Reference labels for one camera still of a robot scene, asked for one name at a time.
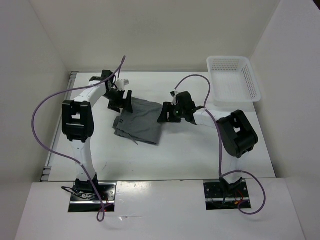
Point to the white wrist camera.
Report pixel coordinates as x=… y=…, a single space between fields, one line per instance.
x=174 y=95
x=121 y=84

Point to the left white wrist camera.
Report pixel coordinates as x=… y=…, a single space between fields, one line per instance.
x=121 y=84

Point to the grey shorts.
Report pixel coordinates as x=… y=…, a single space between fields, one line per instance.
x=141 y=125

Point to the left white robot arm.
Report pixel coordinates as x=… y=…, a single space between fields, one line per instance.
x=78 y=125

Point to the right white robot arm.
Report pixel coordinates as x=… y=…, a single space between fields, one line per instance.
x=235 y=133

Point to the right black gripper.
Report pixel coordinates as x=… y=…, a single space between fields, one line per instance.
x=167 y=107

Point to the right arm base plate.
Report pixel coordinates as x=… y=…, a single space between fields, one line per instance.
x=218 y=199

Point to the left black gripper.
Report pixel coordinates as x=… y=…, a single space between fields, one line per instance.
x=121 y=103

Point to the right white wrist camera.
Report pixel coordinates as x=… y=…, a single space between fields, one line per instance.
x=174 y=95

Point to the white plastic basket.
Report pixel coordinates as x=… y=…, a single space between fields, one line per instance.
x=233 y=80

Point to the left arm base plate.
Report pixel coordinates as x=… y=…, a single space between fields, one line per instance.
x=81 y=202

